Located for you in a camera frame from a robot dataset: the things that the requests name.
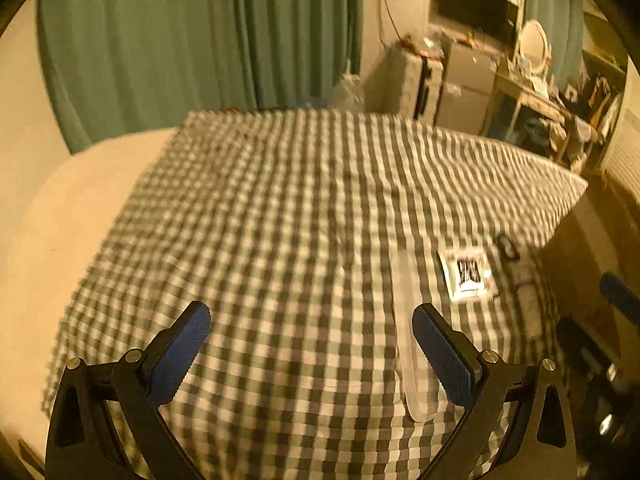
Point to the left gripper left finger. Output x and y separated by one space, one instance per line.
83 442

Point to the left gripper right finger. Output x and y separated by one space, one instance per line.
539 442

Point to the clear plastic long item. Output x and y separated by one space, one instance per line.
419 385

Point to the white packet with black print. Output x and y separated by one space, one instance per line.
468 274

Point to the white louvered wardrobe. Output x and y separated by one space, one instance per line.
621 160

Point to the green white checkered cloth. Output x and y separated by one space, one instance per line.
284 224

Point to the white vanity table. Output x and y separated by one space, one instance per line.
506 85

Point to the silver mini fridge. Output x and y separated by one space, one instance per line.
467 83

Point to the white hard suitcase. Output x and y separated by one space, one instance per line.
406 84

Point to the white oval mirror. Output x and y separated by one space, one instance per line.
534 46

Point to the large green curtain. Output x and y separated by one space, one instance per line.
114 67

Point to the large clear water bottle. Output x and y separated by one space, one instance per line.
347 95

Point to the green curtain by window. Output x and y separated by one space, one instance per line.
563 23

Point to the black wall television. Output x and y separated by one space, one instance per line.
495 18

